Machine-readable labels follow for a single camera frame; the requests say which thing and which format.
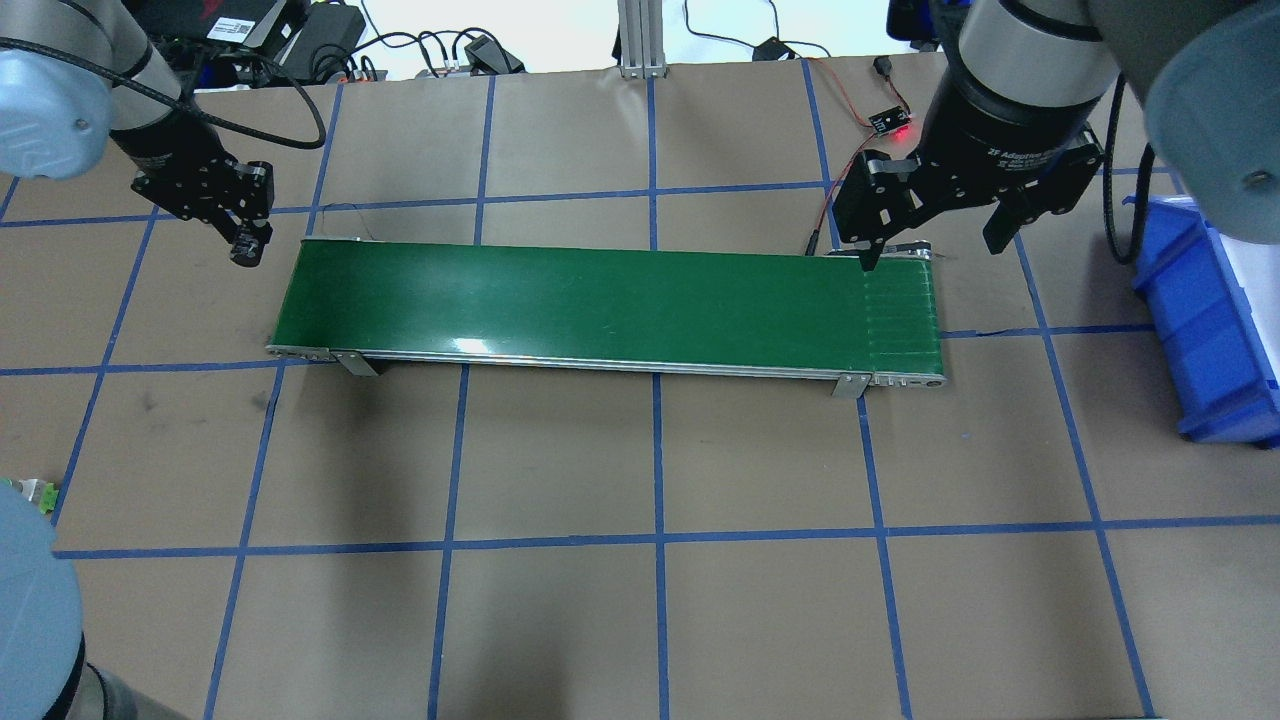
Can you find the small sensor board red led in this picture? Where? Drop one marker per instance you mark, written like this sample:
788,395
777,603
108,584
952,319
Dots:
890,122

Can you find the aluminium frame post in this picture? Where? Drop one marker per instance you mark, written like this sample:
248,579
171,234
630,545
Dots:
640,40

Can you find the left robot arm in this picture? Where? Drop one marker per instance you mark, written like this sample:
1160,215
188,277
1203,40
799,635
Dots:
77,75

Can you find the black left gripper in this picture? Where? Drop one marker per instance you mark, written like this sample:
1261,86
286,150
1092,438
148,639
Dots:
160,148

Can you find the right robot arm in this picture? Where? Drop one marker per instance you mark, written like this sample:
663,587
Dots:
1203,72

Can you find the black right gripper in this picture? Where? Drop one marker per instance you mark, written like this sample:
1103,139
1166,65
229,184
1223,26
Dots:
1000,130

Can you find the blue storage bin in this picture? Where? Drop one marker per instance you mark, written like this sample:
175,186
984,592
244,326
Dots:
1214,302

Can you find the black capacitor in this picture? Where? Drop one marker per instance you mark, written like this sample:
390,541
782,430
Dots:
249,244

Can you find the green conveyor belt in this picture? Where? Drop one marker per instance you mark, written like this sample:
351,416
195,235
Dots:
615,310

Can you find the green push button switch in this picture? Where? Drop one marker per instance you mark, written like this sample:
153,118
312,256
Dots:
44,495

